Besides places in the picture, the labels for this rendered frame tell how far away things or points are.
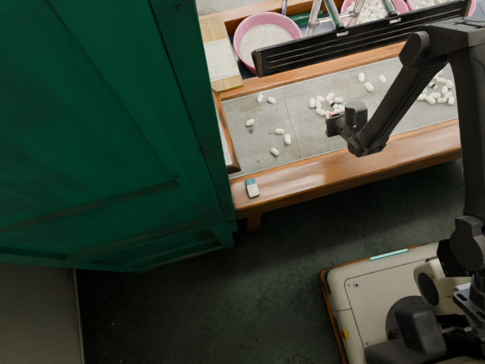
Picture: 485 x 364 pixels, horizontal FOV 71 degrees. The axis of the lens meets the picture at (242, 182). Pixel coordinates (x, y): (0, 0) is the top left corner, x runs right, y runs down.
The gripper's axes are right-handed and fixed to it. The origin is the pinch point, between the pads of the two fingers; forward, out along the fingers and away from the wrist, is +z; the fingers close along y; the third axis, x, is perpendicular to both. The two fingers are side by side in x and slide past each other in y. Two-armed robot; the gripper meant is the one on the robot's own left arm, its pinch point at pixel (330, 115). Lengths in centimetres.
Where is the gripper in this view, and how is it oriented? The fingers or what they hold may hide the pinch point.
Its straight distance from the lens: 123.1
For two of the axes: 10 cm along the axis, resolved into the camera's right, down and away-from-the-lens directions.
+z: -1.9, -5.1, 8.4
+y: -9.7, 2.5, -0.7
